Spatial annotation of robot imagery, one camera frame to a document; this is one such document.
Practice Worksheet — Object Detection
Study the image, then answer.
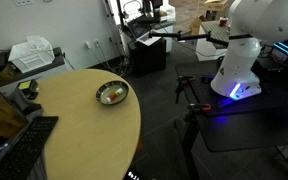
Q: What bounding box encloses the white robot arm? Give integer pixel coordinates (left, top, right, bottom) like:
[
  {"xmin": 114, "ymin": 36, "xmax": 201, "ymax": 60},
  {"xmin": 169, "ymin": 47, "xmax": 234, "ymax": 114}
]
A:
[{"xmin": 210, "ymin": 0, "xmax": 288, "ymax": 100}]

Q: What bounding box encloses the dark ceramic bowl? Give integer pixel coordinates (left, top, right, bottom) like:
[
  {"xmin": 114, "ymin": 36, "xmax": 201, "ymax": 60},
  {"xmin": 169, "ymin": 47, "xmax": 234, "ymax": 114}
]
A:
[{"xmin": 96, "ymin": 80, "xmax": 129, "ymax": 105}]

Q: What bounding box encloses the black computer tower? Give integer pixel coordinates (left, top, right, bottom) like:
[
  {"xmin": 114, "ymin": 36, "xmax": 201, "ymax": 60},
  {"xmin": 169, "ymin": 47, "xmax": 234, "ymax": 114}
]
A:
[{"xmin": 128, "ymin": 38, "xmax": 166, "ymax": 77}]

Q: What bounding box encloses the orange black clamp far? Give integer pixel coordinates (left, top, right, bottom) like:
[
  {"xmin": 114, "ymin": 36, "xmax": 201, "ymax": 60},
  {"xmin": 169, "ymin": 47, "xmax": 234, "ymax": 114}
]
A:
[{"xmin": 178, "ymin": 76, "xmax": 195, "ymax": 83}]

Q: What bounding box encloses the orange black clamp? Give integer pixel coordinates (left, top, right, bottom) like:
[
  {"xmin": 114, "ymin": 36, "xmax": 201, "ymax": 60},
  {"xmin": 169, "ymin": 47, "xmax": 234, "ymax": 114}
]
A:
[
  {"xmin": 188, "ymin": 103, "xmax": 211, "ymax": 111},
  {"xmin": 178, "ymin": 76, "xmax": 195, "ymax": 83}
]

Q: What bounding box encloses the orange black clamp near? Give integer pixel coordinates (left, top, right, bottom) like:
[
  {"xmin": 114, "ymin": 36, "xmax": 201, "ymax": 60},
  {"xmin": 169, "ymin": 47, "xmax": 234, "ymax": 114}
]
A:
[{"xmin": 188, "ymin": 103, "xmax": 211, "ymax": 111}]

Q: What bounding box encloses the cardboard box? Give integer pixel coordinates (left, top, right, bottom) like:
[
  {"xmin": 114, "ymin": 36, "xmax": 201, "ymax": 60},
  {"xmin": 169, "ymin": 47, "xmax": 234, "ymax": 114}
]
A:
[{"xmin": 204, "ymin": 0, "xmax": 228, "ymax": 11}]

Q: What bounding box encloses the black yellow tape dispenser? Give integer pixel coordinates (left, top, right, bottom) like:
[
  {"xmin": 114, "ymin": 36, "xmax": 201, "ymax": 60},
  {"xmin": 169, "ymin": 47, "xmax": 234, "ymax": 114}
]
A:
[{"xmin": 17, "ymin": 79, "xmax": 38, "ymax": 100}]

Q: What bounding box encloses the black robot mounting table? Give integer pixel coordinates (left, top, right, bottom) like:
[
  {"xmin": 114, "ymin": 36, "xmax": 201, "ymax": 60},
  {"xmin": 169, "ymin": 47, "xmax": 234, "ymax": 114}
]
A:
[{"xmin": 175, "ymin": 61, "xmax": 288, "ymax": 152}]

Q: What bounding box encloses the black keyboard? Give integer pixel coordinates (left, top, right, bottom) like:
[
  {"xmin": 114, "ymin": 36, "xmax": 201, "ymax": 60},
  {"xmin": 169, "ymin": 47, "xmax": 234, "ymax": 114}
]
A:
[{"xmin": 0, "ymin": 116, "xmax": 59, "ymax": 180}]

